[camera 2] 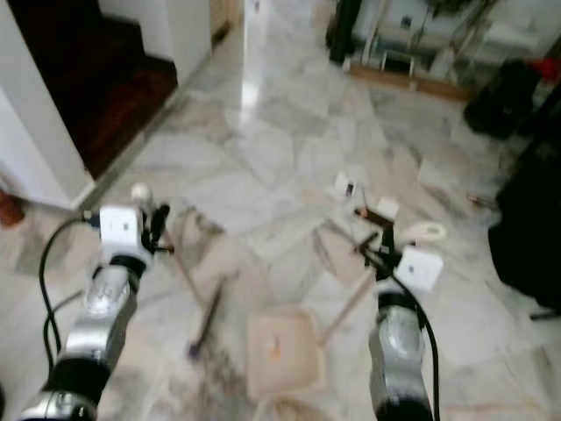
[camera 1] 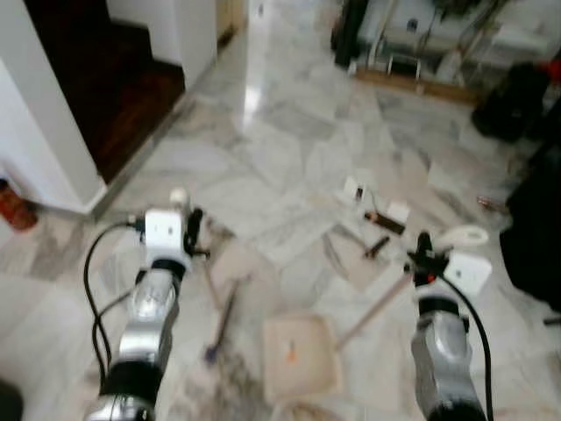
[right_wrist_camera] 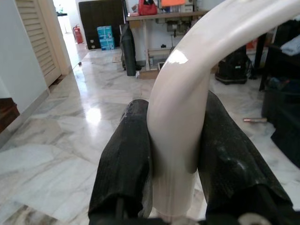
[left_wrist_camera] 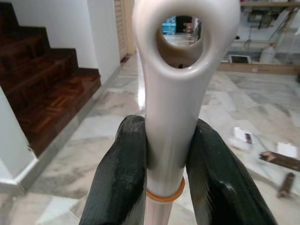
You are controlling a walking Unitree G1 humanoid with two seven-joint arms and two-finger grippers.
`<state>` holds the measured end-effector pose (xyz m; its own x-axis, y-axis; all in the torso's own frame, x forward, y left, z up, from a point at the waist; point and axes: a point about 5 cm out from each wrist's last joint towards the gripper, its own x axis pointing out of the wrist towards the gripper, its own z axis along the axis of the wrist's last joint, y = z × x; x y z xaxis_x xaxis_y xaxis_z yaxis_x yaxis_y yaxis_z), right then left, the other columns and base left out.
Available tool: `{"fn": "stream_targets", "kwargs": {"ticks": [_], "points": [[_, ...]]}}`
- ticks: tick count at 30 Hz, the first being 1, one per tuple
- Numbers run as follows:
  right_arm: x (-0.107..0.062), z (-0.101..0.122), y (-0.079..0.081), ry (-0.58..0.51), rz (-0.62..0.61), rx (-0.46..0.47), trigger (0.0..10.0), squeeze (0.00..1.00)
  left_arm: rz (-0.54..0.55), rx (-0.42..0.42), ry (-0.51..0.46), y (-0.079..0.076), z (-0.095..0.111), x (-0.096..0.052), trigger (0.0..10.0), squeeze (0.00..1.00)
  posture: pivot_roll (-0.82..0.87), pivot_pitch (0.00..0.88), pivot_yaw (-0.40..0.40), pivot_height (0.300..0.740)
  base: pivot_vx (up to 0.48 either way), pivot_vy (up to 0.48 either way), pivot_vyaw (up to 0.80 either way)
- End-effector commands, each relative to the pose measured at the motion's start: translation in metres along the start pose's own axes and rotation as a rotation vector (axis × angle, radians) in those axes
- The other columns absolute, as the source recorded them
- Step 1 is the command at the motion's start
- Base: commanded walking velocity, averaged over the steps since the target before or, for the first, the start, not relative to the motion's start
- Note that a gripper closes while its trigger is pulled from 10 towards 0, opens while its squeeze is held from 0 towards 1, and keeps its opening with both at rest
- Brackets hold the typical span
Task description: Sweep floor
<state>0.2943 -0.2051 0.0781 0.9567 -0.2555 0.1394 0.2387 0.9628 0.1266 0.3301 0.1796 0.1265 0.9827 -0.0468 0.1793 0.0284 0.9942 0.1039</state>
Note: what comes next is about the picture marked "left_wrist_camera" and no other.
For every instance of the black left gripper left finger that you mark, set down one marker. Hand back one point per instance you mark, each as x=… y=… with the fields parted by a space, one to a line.
x=117 y=178

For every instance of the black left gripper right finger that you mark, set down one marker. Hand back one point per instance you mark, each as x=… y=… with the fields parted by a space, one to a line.
x=215 y=182

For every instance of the white scrap with brown strip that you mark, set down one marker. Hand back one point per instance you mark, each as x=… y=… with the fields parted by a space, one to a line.
x=242 y=138

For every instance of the flat brown wood scrap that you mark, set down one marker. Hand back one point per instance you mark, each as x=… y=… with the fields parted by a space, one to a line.
x=281 y=160

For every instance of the small brown wood stick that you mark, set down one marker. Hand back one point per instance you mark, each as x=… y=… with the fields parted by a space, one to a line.
x=287 y=185

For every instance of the white paper scrap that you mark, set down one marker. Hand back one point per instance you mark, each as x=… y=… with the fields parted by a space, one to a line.
x=286 y=149

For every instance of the long flat cardboard box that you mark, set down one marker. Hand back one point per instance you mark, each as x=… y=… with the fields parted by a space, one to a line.
x=262 y=68

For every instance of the dark wooden staircase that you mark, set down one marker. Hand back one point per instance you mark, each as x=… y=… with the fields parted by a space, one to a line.
x=42 y=77

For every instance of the white framed dark panel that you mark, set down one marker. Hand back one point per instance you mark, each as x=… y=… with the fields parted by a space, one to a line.
x=239 y=59

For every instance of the white plastic jug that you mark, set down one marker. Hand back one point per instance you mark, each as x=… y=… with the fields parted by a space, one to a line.
x=267 y=55

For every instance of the beige louvered door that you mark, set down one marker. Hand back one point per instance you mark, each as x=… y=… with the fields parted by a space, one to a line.
x=123 y=30

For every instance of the blue printed boxes stack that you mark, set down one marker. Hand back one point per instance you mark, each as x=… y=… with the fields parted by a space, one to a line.
x=169 y=27

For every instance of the black wall power socket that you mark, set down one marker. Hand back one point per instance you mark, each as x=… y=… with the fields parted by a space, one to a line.
x=237 y=37

